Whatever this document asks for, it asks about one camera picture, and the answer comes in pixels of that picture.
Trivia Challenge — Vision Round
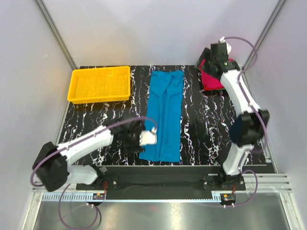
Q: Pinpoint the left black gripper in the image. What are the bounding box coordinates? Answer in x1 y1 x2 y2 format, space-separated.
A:
123 126 145 153

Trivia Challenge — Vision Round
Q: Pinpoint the blue t shirt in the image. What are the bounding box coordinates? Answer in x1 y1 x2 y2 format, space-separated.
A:
139 70 184 162

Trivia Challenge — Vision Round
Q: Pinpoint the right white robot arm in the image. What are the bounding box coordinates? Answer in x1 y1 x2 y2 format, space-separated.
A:
196 41 270 190

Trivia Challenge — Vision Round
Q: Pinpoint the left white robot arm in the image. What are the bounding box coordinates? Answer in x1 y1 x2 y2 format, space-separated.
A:
32 120 155 192

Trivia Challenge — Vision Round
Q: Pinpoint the folded pink t shirt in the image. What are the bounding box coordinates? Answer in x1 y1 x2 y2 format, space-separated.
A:
199 59 225 91

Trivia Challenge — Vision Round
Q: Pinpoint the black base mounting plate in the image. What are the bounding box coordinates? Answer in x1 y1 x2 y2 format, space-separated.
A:
76 166 246 201

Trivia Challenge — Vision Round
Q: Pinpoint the yellow plastic tray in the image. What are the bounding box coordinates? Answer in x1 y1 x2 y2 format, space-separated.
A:
67 66 131 104

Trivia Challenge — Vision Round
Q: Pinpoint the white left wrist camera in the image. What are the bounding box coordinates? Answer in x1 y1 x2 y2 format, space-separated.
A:
140 127 157 146

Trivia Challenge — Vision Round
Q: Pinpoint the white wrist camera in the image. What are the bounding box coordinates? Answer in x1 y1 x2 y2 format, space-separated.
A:
219 36 232 55
140 127 157 146

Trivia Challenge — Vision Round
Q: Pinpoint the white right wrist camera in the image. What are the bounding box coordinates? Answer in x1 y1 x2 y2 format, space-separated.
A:
219 36 232 55

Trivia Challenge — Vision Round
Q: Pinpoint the slotted cable duct rail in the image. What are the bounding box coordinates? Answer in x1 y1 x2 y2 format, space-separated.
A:
42 193 237 202

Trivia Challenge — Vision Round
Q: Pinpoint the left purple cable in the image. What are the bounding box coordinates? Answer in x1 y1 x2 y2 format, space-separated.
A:
31 116 159 227

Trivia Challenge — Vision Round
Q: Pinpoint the purple cable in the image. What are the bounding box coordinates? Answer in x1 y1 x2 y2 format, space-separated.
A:
220 36 269 207
31 116 159 227

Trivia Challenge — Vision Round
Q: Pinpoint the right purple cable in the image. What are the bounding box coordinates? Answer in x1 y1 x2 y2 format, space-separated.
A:
220 36 269 207

